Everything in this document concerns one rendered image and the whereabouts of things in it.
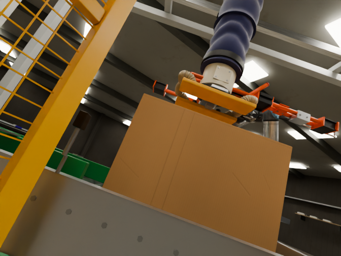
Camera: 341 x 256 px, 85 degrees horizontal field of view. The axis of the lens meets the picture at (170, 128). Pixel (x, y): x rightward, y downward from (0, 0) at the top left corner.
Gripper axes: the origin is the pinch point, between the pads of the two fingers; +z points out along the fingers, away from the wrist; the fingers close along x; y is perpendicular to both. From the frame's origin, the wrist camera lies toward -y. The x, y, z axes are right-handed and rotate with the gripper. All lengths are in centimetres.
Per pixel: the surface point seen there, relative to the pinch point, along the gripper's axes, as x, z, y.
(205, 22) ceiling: 276, -214, 50
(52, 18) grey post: 115, -157, 270
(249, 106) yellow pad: -13.3, 18.9, 13.0
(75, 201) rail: -67, 40, 57
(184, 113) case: -29, 25, 39
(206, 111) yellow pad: -13.3, -0.9, 26.9
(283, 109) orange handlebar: -1.6, 8.5, -8.3
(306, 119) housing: -2.4, 8.6, -20.9
